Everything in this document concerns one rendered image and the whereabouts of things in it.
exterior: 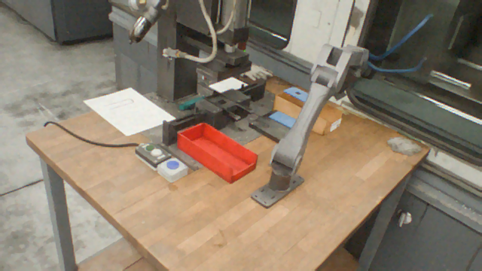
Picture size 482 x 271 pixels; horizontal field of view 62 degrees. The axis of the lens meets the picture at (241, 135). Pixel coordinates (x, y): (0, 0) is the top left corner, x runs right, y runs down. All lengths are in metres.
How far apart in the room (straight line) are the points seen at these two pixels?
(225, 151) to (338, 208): 0.42
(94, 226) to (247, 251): 1.44
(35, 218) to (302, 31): 1.73
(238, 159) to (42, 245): 1.32
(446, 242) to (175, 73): 1.33
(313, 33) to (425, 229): 1.01
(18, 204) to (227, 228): 1.70
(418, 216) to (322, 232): 0.85
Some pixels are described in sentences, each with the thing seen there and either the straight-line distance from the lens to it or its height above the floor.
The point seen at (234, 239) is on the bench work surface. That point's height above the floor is 0.90.
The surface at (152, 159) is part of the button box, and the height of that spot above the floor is 0.93.
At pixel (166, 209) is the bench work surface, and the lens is 1.15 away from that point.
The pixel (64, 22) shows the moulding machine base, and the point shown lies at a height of 0.26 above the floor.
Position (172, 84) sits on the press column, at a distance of 1.62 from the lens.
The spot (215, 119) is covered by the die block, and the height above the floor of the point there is 0.96.
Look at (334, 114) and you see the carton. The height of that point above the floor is 0.94.
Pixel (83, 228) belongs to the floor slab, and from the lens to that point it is 2.39.
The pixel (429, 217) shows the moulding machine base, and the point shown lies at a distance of 1.93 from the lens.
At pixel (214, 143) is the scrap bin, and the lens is 1.41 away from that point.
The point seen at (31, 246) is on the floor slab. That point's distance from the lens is 2.37.
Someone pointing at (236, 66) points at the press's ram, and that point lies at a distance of 1.42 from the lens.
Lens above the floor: 1.70
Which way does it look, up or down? 33 degrees down
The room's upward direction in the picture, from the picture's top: 8 degrees clockwise
